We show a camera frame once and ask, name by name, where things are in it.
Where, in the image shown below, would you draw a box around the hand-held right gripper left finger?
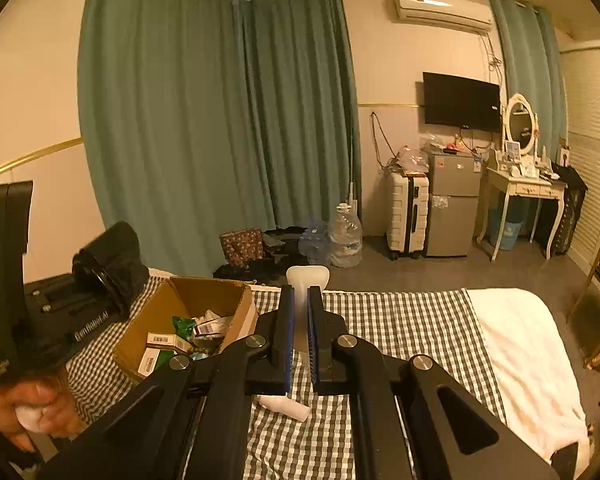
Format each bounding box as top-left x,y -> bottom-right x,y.
40,284 -> 297,480

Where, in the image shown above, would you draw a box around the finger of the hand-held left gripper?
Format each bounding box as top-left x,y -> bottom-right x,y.
72,252 -> 124,311

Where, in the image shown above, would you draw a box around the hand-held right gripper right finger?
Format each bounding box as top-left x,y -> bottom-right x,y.
307,285 -> 560,480

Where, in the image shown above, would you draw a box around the white comb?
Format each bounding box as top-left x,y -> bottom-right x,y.
286,266 -> 331,391

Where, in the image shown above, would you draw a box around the green white carton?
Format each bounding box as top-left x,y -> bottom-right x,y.
137,347 -> 175,379

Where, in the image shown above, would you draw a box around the brown cardboard box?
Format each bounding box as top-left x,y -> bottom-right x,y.
112,276 -> 259,386

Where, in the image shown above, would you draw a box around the person's left hand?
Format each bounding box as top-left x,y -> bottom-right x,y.
0,365 -> 89,454

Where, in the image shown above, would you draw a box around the white tube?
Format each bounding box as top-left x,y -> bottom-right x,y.
257,394 -> 311,422

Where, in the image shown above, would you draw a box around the small white yellow box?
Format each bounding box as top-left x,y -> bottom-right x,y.
146,331 -> 193,354

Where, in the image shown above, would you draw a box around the green checkered cloth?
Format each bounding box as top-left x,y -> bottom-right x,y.
65,275 -> 508,480

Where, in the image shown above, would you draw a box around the small bluish water jug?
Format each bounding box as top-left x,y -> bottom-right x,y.
298,220 -> 331,263

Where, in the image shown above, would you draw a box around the dark green packet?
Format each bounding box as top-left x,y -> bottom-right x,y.
172,315 -> 197,344

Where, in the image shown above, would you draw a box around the floral bag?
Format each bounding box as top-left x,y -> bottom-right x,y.
220,228 -> 265,271

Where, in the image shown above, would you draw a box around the large clear water jug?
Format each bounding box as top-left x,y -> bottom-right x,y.
327,203 -> 364,267

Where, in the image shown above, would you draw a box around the white suitcase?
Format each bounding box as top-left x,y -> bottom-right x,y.
386,172 -> 431,261

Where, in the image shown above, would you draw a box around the green curtain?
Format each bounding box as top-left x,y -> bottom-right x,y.
490,0 -> 568,161
77,0 -> 275,271
235,0 -> 363,238

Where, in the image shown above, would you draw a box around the grey small fridge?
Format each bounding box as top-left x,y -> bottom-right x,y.
426,149 -> 482,258

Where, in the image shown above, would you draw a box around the white blanket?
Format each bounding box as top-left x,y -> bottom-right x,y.
467,287 -> 593,466

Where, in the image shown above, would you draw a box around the clear plastic bags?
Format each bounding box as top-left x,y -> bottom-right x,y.
395,145 -> 431,173

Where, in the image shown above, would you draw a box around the blue waste bin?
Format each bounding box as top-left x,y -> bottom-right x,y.
487,207 -> 524,251

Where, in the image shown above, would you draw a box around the white dressing table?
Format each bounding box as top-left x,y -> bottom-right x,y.
474,152 -> 568,263

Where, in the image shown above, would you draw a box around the black bag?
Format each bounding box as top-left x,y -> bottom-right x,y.
534,162 -> 588,260

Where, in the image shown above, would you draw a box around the white oval vanity mirror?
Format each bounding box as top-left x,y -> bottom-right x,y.
501,92 -> 538,156

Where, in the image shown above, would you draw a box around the white louvered wardrobe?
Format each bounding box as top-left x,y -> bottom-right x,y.
560,45 -> 600,281

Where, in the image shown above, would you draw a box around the white air conditioner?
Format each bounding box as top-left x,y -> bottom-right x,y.
392,0 -> 494,36

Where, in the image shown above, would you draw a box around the dark wall cable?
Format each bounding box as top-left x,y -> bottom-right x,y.
370,110 -> 395,171

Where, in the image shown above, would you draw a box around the black wall television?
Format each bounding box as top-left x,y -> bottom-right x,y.
422,71 -> 502,133

